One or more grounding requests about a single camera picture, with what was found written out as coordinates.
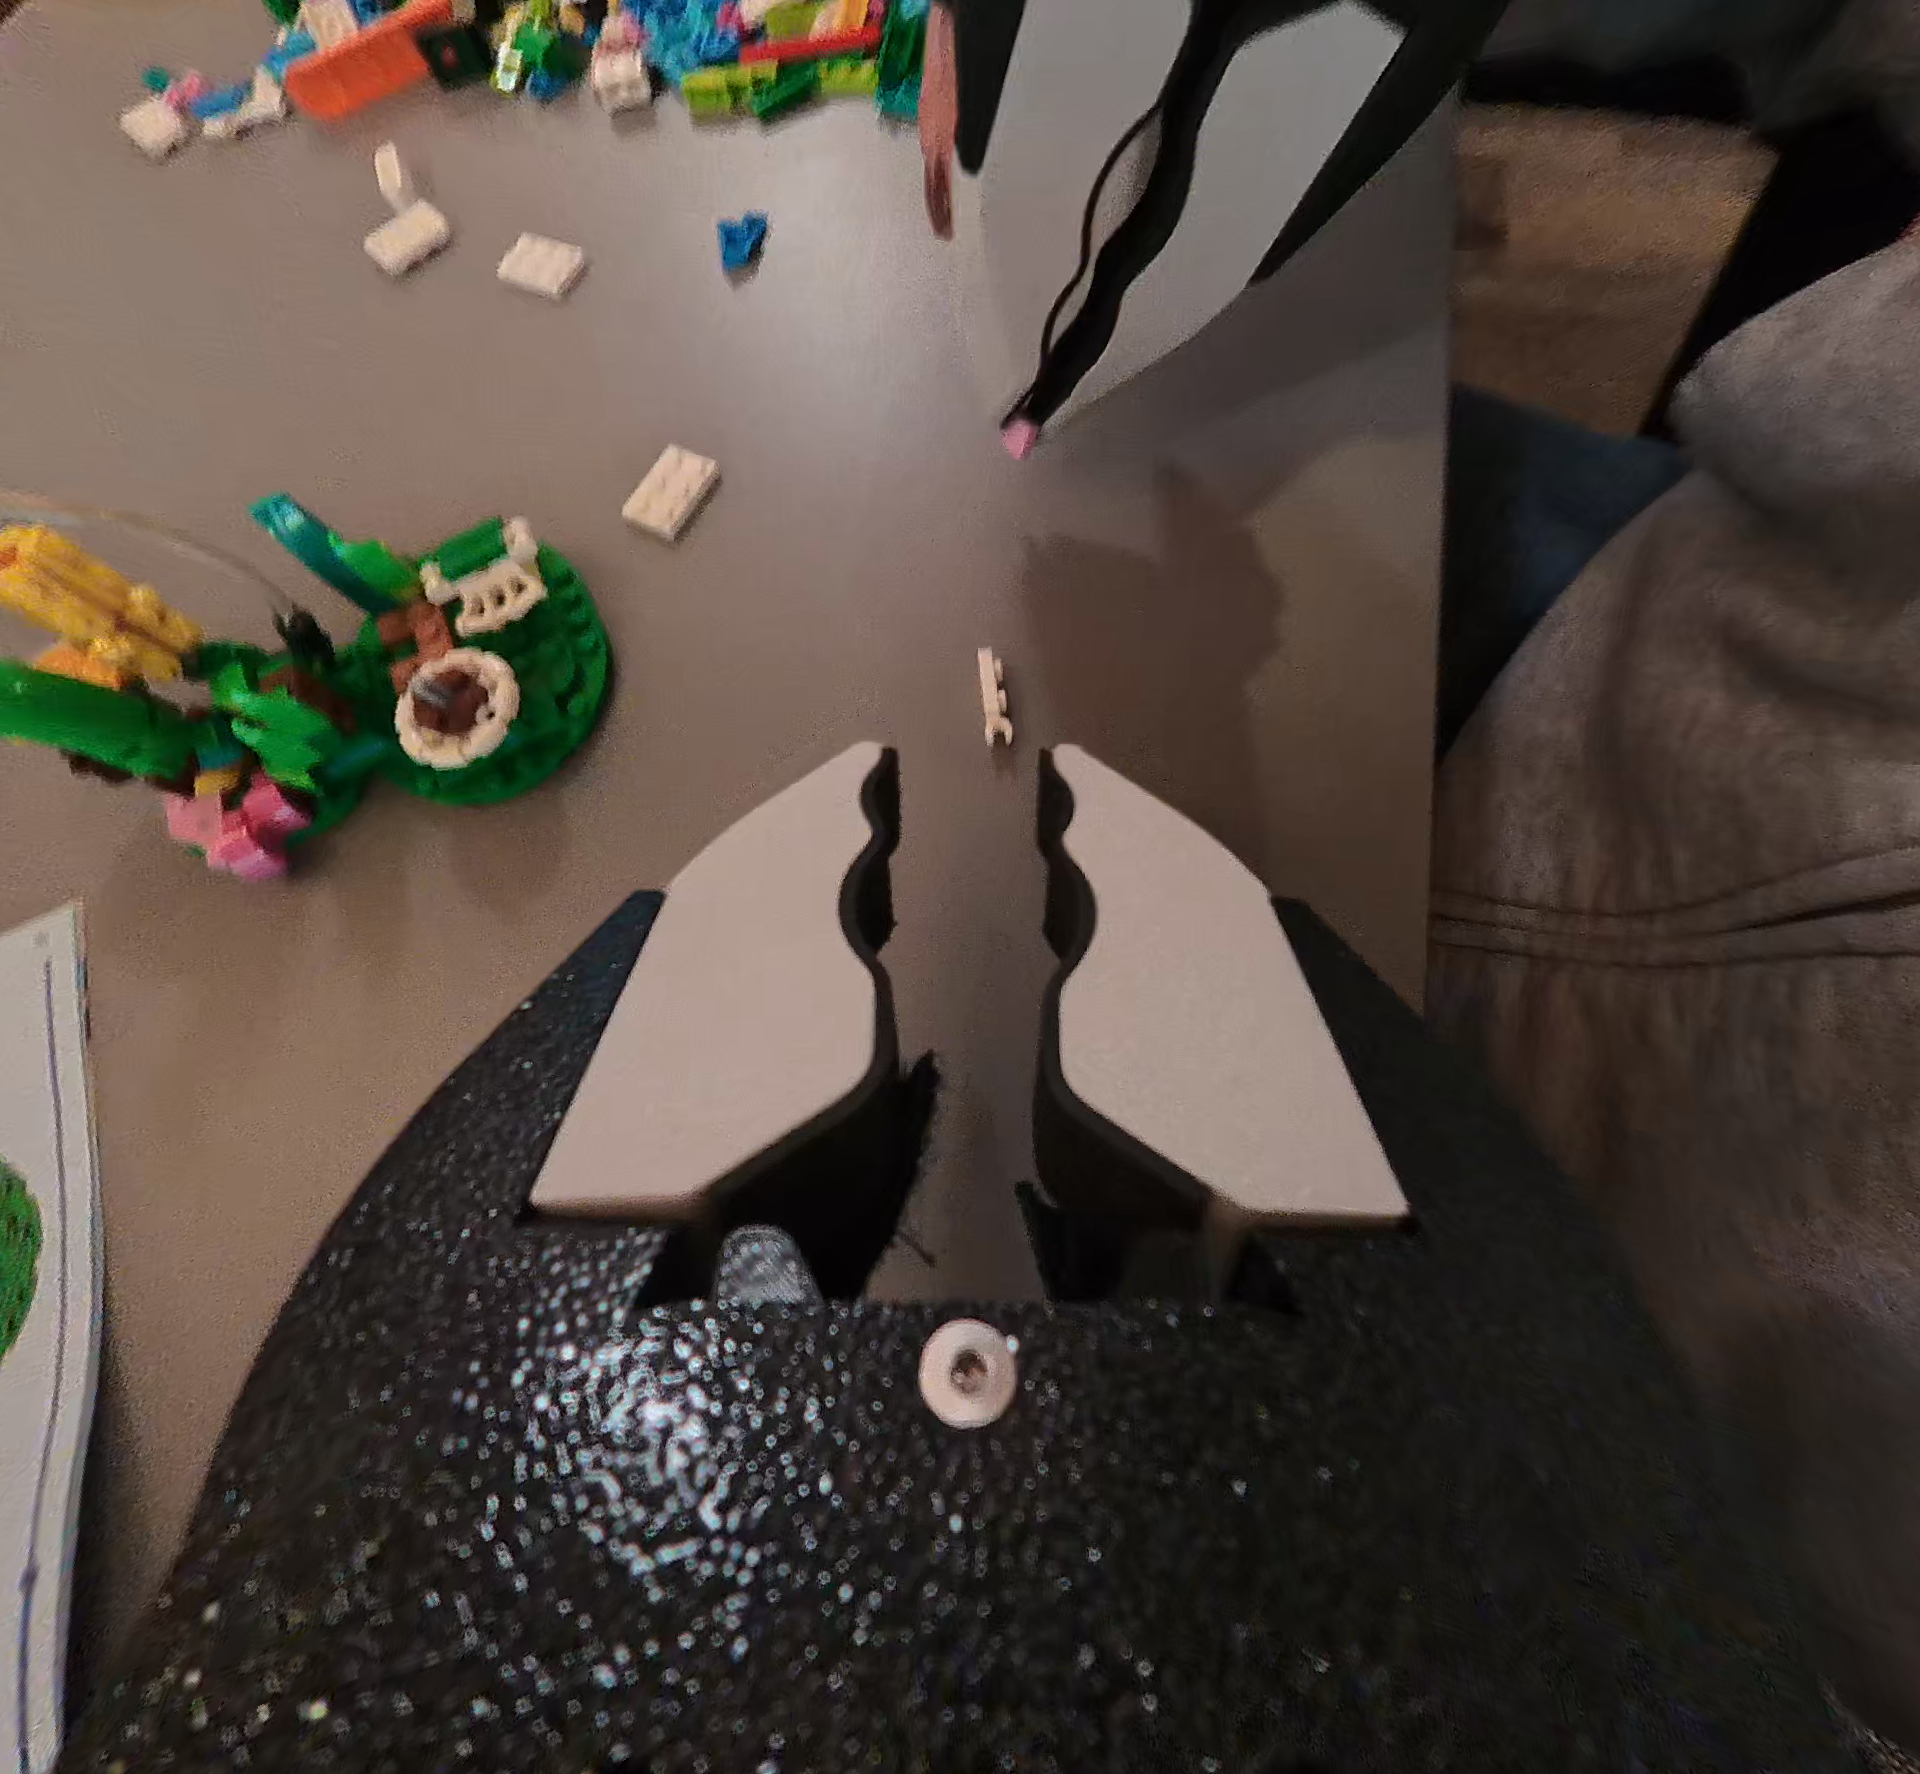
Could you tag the lego instruction booklet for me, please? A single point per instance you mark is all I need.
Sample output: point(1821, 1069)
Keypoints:
point(44, 1088)

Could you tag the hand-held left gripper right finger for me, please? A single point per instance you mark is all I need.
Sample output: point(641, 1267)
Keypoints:
point(1219, 1039)

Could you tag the white lego clip piece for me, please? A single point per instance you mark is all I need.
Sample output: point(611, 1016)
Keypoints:
point(996, 695)

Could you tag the green lego garden model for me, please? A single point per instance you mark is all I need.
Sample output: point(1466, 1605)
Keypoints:
point(526, 739)

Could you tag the pile of colourful lego bricks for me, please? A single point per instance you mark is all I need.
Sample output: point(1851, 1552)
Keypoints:
point(678, 2)

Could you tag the person's right hand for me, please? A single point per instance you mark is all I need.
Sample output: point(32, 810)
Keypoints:
point(944, 135)

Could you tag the white lego plate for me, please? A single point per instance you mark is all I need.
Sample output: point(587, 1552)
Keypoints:
point(671, 487)
point(407, 240)
point(540, 268)
point(389, 173)

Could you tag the blue lego piece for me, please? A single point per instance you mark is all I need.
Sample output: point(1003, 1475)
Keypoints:
point(746, 240)

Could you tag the pink and white lego piece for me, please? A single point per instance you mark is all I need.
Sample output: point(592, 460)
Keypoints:
point(1017, 436)

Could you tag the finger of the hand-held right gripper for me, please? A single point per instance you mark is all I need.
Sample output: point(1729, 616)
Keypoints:
point(1086, 35)
point(1256, 135)

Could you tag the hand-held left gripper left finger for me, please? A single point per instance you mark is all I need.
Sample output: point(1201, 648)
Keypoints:
point(721, 1021)

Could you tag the blue jeans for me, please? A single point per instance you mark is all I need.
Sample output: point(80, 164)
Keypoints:
point(1530, 533)

